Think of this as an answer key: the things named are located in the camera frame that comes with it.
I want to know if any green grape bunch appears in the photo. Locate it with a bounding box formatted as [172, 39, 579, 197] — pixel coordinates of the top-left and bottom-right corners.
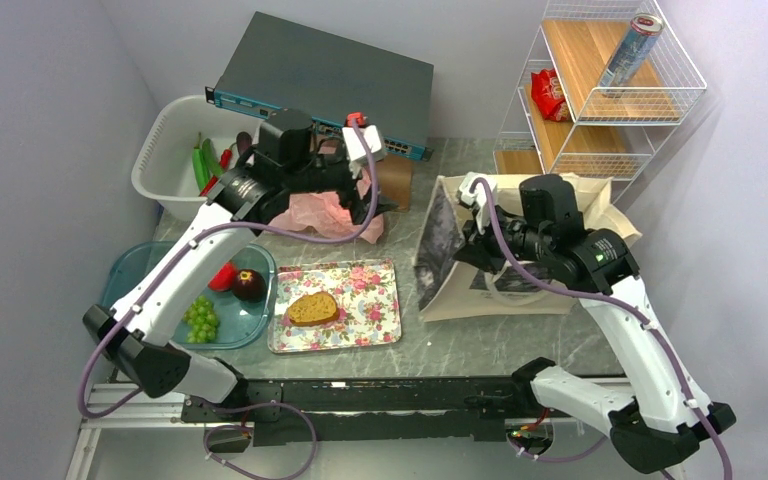
[182, 295, 219, 344]

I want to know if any red snack packet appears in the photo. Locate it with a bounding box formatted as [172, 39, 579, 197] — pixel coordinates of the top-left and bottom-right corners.
[530, 69, 571, 122]

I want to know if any teal network switch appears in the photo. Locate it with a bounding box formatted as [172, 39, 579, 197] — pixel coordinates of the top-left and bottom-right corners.
[205, 12, 434, 160]

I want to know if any wooden board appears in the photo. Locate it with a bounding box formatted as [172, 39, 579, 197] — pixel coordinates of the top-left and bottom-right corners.
[376, 154, 414, 212]

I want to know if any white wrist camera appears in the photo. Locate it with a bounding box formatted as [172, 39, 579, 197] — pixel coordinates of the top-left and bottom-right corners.
[456, 172, 498, 208]
[342, 112, 387, 179]

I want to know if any blue drink can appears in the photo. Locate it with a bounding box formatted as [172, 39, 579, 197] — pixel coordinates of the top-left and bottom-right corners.
[597, 13, 664, 98]

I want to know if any green cucumber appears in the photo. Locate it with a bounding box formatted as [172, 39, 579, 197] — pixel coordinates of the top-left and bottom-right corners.
[201, 138, 224, 178]

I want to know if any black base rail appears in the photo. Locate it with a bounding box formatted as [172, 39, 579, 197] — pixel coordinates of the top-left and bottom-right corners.
[181, 376, 543, 446]

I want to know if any floral rectangular tray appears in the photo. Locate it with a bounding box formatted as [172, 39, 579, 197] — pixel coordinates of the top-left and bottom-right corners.
[267, 259, 402, 354]

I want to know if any beige canvas tote bag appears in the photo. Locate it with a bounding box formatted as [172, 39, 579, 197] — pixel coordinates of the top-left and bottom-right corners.
[413, 174, 642, 322]

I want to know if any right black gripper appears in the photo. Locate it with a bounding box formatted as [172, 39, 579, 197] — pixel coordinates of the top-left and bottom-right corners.
[453, 201, 552, 274]

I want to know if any pink plastic grocery bag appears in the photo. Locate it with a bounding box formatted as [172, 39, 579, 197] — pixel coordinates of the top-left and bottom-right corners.
[269, 192, 360, 239]

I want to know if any white plastic basin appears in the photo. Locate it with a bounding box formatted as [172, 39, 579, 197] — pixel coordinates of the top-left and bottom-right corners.
[131, 95, 262, 222]

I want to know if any red tomato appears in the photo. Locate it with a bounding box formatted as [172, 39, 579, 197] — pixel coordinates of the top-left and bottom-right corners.
[208, 262, 239, 292]

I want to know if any brown bread slice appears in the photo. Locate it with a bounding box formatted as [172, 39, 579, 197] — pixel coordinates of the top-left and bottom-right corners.
[285, 291, 340, 327]

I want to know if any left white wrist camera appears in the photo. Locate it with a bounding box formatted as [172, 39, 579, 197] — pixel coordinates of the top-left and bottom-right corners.
[342, 112, 387, 179]

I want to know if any green pepper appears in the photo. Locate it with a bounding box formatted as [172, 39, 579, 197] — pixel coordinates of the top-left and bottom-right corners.
[191, 133, 210, 191]

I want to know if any red pepper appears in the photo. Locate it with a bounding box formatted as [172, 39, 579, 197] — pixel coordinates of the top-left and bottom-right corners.
[200, 148, 233, 196]

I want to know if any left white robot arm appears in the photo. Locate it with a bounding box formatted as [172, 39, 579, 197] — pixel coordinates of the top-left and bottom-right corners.
[78, 109, 391, 420]

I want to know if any white wire shelf rack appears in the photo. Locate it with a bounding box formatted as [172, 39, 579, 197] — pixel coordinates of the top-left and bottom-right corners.
[493, 1, 707, 183]

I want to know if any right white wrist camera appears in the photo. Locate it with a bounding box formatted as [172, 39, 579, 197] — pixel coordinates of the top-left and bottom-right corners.
[456, 172, 498, 208]

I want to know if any dark red apple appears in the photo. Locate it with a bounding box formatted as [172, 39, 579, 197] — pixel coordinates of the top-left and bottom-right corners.
[230, 269, 268, 303]

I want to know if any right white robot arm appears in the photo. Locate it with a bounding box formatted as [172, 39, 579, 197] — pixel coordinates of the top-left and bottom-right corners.
[456, 173, 736, 478]

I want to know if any purple eggplant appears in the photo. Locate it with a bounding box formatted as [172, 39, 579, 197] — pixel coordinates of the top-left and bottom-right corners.
[236, 131, 253, 160]

